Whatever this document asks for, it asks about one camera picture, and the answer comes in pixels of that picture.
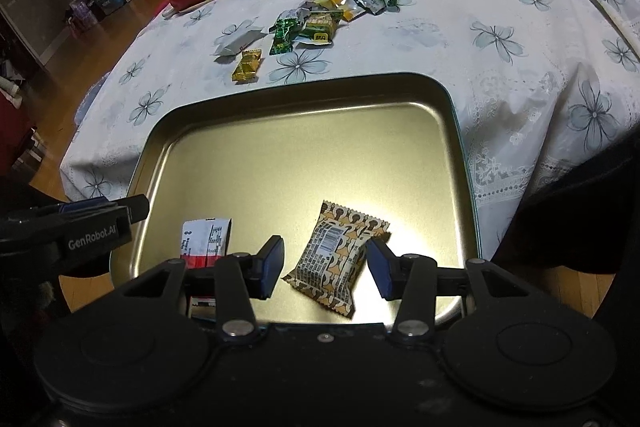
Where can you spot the brown patterned snack packet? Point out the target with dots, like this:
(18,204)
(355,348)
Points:
(325,257)

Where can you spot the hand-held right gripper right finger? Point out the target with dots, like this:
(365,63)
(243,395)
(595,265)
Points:
(381,273)

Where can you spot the gold metal tin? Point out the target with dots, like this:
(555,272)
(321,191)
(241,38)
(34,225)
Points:
(300,157)

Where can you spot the dark green snack packet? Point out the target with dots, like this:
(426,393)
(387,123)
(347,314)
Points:
(282,36)

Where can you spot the gold yellow candy packet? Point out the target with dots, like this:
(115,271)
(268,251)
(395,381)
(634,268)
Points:
(247,66)

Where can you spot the dark red cloth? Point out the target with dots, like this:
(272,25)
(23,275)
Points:
(15,132)

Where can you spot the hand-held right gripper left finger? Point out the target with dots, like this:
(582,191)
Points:
(270,268)

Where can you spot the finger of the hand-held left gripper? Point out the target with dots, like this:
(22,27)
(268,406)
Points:
(137,208)

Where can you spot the white floral tablecloth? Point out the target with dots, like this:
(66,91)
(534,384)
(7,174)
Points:
(500,57)

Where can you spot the green and yellow snack packet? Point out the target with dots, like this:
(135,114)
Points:
(317,26)

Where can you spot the red and white snack packet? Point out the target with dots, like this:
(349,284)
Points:
(205,239)

